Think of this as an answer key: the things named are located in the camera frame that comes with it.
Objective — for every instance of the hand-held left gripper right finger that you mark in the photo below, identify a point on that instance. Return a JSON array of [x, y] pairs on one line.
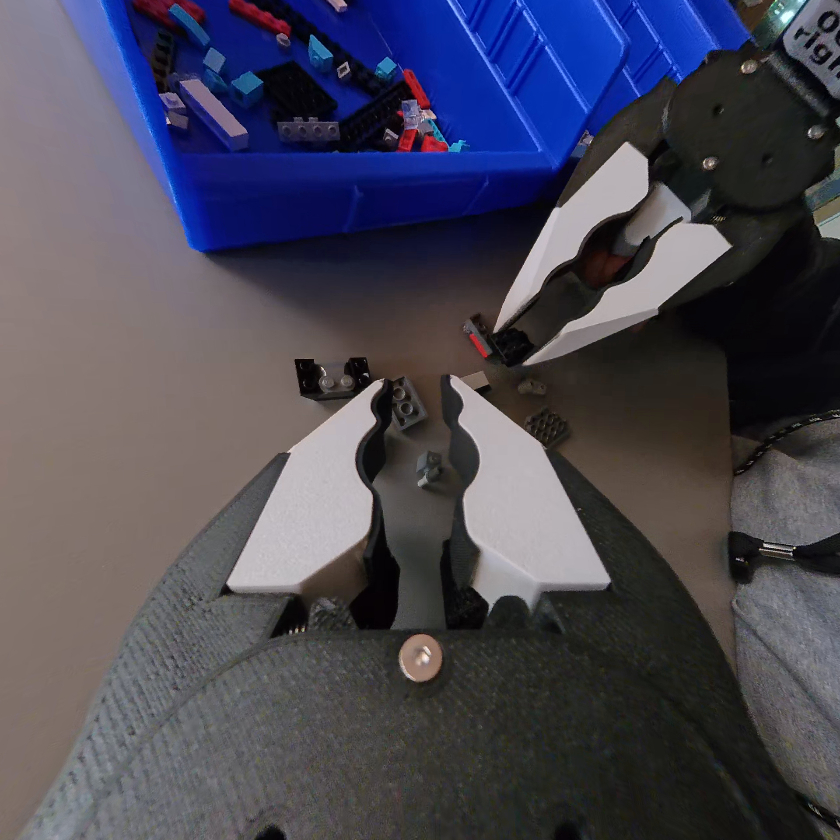
[[531, 525]]

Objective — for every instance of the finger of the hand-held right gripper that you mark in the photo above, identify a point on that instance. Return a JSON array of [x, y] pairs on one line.
[[577, 210], [656, 282]]

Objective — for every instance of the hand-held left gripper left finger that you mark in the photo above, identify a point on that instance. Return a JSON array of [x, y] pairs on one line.
[[302, 525]]

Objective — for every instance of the small light grey brick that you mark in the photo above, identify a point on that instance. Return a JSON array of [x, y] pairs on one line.
[[531, 386]]

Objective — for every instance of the black and white brick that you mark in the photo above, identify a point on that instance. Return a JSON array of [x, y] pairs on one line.
[[510, 344]]

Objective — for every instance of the black brick with white end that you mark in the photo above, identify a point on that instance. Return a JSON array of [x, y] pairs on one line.
[[476, 380]]

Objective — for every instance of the red and dark grey brick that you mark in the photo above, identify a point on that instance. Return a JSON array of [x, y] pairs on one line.
[[478, 338]]

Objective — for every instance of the person's right forearm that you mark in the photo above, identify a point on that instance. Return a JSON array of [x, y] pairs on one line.
[[774, 341]]

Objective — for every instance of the grey desk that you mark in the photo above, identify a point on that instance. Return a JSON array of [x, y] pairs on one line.
[[164, 394]]

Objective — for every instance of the person's right hand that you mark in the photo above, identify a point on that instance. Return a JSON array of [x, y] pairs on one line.
[[600, 266]]

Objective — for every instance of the pile of mixed toy bricks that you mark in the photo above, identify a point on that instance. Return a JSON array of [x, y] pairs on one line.
[[295, 85], [582, 144]]

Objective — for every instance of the dark grey wedge plate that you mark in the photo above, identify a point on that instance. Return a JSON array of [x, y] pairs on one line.
[[546, 428]]

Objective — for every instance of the narrow blue plastic bin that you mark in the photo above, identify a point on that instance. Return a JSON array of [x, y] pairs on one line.
[[663, 39]]

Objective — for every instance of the black and grey brick assembly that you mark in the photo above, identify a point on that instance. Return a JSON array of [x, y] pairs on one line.
[[331, 380]]

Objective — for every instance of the dark grey two-stud brick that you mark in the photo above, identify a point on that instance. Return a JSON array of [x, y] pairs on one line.
[[407, 403]]

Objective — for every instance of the large blue plastic bin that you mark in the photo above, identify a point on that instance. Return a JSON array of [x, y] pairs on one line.
[[328, 197]]

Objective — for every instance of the person's grey sweater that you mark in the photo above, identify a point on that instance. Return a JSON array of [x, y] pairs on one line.
[[787, 656]]

